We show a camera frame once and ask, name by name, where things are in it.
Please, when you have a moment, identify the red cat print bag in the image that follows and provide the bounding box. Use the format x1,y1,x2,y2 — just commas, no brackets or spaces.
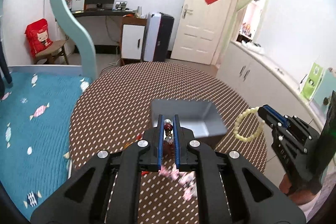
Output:
25,18,53,59

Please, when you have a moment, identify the wooden chair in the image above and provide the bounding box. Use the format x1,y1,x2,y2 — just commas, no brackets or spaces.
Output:
34,40,69,65

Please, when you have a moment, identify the brown polka dot tablecloth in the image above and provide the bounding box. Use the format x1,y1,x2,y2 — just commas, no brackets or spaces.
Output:
70,62,266,223

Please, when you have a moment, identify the teal curved bed frame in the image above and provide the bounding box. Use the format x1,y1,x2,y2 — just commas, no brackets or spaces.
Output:
50,0,98,80

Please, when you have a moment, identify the person's right hand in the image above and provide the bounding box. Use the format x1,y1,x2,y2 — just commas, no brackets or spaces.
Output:
279,174,320,205

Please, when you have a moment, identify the dark desk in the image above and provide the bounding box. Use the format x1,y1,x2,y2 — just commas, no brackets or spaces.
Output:
72,9,135,18

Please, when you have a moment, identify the green jade bead bracelet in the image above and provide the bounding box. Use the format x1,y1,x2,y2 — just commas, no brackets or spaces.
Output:
233,106,265,142

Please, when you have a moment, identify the white door small cabinet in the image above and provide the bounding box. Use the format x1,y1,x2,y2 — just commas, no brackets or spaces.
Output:
120,15,147,65

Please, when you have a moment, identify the green paper box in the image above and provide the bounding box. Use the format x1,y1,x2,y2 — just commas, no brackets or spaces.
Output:
301,63,323,100

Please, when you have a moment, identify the blue candy pattern bedspread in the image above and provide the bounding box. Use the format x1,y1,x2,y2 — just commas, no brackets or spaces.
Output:
1,72,92,219

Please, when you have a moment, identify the white low cabinet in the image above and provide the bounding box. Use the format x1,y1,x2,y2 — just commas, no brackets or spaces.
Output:
215,40,326,188

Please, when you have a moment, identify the black and white suitcase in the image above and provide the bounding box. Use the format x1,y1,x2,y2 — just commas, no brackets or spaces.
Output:
142,12,174,62

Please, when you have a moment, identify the grey metal tin box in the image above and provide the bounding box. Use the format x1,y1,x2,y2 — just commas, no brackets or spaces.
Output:
150,99,227,148

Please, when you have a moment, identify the white room door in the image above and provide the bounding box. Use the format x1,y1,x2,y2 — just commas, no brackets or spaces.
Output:
171,0,231,65

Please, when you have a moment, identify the dark red bead bracelet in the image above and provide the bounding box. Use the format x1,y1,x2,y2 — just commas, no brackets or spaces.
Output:
163,119,175,159

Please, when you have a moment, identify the silver door handle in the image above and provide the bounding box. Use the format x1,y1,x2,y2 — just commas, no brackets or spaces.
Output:
182,4,193,19

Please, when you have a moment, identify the pink charm keychain cluster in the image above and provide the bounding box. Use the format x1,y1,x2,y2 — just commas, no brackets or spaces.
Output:
159,164,197,201

